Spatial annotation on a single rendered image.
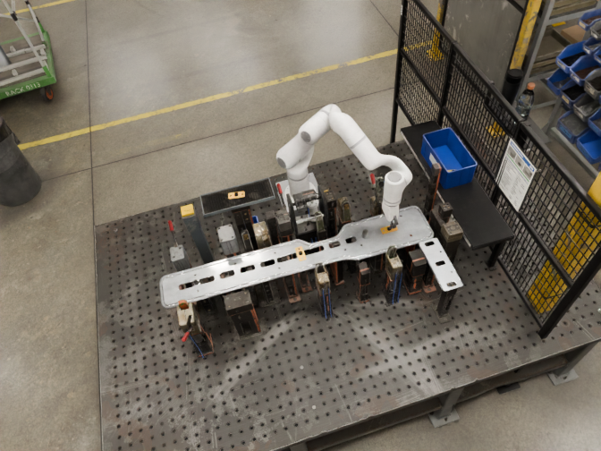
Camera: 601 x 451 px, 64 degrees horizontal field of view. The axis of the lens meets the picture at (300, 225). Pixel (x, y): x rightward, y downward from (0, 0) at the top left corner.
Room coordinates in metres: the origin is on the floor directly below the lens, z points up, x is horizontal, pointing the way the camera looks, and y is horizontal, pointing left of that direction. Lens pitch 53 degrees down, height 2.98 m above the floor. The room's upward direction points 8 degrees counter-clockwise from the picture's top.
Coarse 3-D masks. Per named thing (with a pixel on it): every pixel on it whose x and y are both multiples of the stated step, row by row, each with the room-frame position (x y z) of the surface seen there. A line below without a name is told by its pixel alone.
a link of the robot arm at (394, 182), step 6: (390, 174) 1.41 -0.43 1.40; (396, 174) 1.41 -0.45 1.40; (402, 174) 1.41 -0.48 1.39; (390, 180) 1.38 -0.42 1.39; (396, 180) 1.38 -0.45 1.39; (402, 180) 1.38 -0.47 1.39; (384, 186) 1.41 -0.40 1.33; (390, 186) 1.37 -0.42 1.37; (396, 186) 1.36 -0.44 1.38; (402, 186) 1.38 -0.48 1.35; (384, 192) 1.40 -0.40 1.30; (390, 192) 1.36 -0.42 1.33; (396, 192) 1.36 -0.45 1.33; (384, 198) 1.39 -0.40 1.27; (390, 198) 1.36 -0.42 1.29; (396, 198) 1.36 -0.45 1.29
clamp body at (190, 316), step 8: (192, 304) 1.11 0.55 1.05; (184, 312) 1.06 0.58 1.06; (192, 312) 1.06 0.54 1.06; (184, 320) 1.02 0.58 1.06; (192, 320) 1.02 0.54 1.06; (200, 320) 1.11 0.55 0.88; (184, 328) 1.00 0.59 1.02; (192, 328) 1.02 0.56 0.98; (200, 328) 1.03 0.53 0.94; (192, 336) 1.02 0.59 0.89; (200, 336) 1.03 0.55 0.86; (208, 336) 1.08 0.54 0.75; (200, 344) 1.02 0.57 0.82; (208, 344) 1.02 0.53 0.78; (200, 352) 1.00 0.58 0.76; (208, 352) 1.01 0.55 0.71
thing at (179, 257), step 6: (180, 246) 1.44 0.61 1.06; (174, 252) 1.41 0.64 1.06; (180, 252) 1.40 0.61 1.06; (174, 258) 1.37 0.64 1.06; (180, 258) 1.37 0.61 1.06; (186, 258) 1.40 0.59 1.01; (174, 264) 1.36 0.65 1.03; (180, 264) 1.36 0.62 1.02; (186, 264) 1.37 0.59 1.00; (180, 270) 1.36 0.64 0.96
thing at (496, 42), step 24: (456, 0) 3.94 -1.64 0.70; (480, 0) 3.60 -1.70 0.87; (504, 0) 3.31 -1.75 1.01; (528, 0) 3.04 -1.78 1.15; (456, 24) 3.88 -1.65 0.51; (480, 24) 3.52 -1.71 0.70; (504, 24) 3.24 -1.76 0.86; (528, 24) 2.96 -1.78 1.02; (432, 48) 4.18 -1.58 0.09; (480, 48) 3.46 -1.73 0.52; (504, 48) 3.17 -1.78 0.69; (504, 72) 3.09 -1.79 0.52; (480, 96) 3.30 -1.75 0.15
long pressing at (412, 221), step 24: (384, 216) 1.49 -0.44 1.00; (408, 216) 1.47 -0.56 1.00; (336, 240) 1.38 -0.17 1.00; (360, 240) 1.36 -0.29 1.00; (384, 240) 1.34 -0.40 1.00; (408, 240) 1.32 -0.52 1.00; (216, 264) 1.34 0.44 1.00; (240, 264) 1.32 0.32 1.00; (288, 264) 1.28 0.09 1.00; (312, 264) 1.26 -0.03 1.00; (168, 288) 1.24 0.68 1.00; (192, 288) 1.22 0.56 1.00; (216, 288) 1.20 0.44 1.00; (240, 288) 1.19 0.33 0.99
